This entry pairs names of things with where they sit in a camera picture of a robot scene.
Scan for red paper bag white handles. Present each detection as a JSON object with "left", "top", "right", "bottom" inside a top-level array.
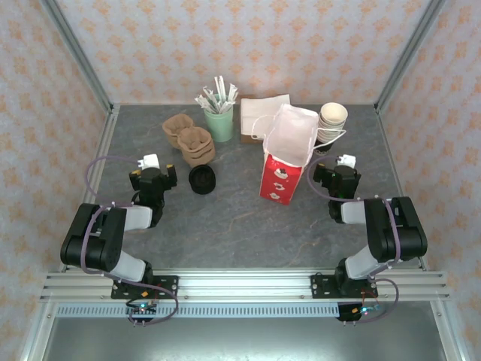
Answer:
[{"left": 250, "top": 103, "right": 347, "bottom": 207}]

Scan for stack of paper cups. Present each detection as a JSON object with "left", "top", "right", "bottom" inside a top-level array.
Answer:
[{"left": 314, "top": 102, "right": 349, "bottom": 157}]

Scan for stack of pulp cup carriers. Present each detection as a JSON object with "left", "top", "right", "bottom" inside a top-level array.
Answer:
[{"left": 162, "top": 115, "right": 217, "bottom": 169}]

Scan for green straw holder cup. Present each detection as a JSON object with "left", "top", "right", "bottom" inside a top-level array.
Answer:
[{"left": 204, "top": 101, "right": 234, "bottom": 143}]

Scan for white napkin stack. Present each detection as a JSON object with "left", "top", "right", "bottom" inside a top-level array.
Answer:
[{"left": 240, "top": 94, "right": 292, "bottom": 137}]

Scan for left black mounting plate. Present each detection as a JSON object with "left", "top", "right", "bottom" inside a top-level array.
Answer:
[{"left": 110, "top": 275, "right": 180, "bottom": 300}]

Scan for black mounting plate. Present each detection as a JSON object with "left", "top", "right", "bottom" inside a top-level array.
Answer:
[
  {"left": 310, "top": 274, "right": 379, "bottom": 300},
  {"left": 110, "top": 275, "right": 180, "bottom": 300}
]

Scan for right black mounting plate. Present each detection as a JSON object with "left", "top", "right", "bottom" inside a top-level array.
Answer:
[{"left": 310, "top": 274, "right": 379, "bottom": 300}]

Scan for metal base panel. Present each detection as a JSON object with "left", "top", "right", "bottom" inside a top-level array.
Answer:
[{"left": 22, "top": 315, "right": 461, "bottom": 361}]

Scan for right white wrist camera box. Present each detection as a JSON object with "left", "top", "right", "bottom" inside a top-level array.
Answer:
[{"left": 335, "top": 153, "right": 357, "bottom": 170}]

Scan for right aluminium side rail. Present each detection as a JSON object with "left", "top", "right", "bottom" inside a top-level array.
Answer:
[{"left": 375, "top": 105, "right": 429, "bottom": 272}]

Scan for aluminium side rail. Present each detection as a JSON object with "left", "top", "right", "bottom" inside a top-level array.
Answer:
[
  {"left": 59, "top": 105, "right": 121, "bottom": 272},
  {"left": 375, "top": 105, "right": 429, "bottom": 272}
]

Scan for left aluminium side rail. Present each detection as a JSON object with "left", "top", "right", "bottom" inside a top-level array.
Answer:
[{"left": 59, "top": 105, "right": 121, "bottom": 272}]

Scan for right aluminium frame post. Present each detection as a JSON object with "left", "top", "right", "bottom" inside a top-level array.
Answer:
[{"left": 375, "top": 0, "right": 450, "bottom": 114}]

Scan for aluminium frame post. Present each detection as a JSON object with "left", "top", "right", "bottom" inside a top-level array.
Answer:
[
  {"left": 375, "top": 0, "right": 450, "bottom": 114},
  {"left": 39, "top": 0, "right": 116, "bottom": 114}
]

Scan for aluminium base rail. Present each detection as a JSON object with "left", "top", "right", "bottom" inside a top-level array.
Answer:
[{"left": 39, "top": 268, "right": 452, "bottom": 302}]

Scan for left aluminium frame post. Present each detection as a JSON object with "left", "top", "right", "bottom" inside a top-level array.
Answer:
[{"left": 39, "top": 0, "right": 116, "bottom": 114}]

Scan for grey slotted cable duct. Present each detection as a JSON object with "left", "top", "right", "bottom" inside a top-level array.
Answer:
[{"left": 54, "top": 303, "right": 341, "bottom": 320}]

